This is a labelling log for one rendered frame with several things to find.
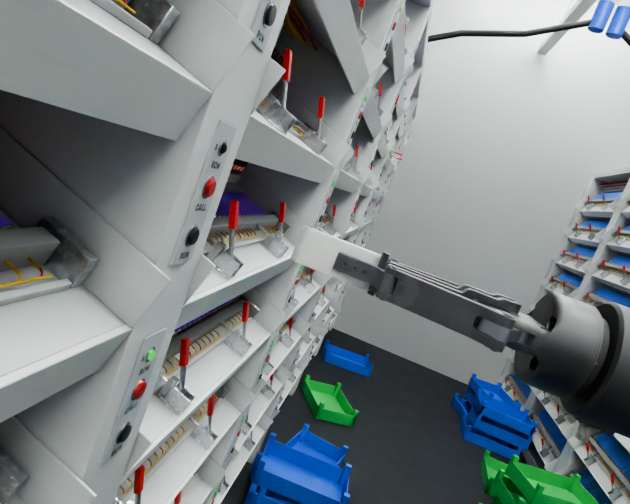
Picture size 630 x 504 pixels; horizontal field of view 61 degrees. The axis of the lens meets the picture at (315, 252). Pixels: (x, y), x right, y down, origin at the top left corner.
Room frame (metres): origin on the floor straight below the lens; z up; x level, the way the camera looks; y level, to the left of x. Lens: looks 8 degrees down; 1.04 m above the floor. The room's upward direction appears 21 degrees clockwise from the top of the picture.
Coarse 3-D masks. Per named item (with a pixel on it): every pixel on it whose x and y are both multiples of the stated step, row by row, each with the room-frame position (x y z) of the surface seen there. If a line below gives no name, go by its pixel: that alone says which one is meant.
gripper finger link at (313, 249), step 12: (300, 240) 0.43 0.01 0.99; (312, 240) 0.43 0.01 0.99; (324, 240) 0.43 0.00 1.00; (336, 240) 0.42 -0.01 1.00; (300, 252) 0.43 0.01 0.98; (312, 252) 0.43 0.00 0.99; (324, 252) 0.42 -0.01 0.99; (336, 252) 0.42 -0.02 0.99; (348, 252) 0.42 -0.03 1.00; (360, 252) 0.42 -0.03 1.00; (372, 252) 0.42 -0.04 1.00; (312, 264) 0.43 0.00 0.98; (324, 264) 0.42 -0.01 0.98; (336, 276) 0.42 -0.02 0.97; (348, 276) 0.42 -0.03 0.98
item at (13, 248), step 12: (12, 228) 0.34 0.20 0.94; (24, 228) 0.36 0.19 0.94; (36, 228) 0.37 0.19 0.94; (0, 240) 0.32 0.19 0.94; (12, 240) 0.33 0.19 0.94; (24, 240) 0.34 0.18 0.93; (36, 240) 0.35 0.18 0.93; (48, 240) 0.36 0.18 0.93; (0, 252) 0.32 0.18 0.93; (12, 252) 0.33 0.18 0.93; (24, 252) 0.34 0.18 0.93; (36, 252) 0.36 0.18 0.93; (48, 252) 0.37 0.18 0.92; (0, 264) 0.33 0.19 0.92; (12, 264) 0.33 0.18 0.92; (24, 264) 0.35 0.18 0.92; (36, 264) 0.35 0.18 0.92; (48, 276) 0.35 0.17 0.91
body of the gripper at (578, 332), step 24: (504, 312) 0.39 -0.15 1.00; (552, 312) 0.39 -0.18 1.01; (576, 312) 0.39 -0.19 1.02; (528, 336) 0.38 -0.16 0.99; (552, 336) 0.37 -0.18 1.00; (576, 336) 0.37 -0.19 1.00; (600, 336) 0.38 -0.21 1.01; (528, 360) 0.39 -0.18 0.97; (552, 360) 0.37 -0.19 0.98; (576, 360) 0.37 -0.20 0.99; (528, 384) 0.40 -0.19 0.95; (552, 384) 0.38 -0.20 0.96; (576, 384) 0.37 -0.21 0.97
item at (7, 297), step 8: (64, 280) 0.37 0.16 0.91; (24, 288) 0.33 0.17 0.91; (32, 288) 0.33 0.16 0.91; (40, 288) 0.34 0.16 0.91; (48, 288) 0.35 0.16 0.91; (56, 288) 0.36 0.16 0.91; (64, 288) 0.37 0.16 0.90; (0, 296) 0.30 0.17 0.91; (8, 296) 0.31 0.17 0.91; (16, 296) 0.32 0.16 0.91; (24, 296) 0.32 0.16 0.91; (32, 296) 0.33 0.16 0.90; (0, 304) 0.31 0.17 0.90
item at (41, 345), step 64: (0, 128) 0.41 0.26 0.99; (0, 192) 0.40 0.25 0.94; (64, 192) 0.40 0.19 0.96; (64, 256) 0.38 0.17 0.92; (128, 256) 0.39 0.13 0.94; (0, 320) 0.30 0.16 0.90; (64, 320) 0.34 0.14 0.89; (128, 320) 0.39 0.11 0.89; (0, 384) 0.26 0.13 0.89; (64, 384) 0.34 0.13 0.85
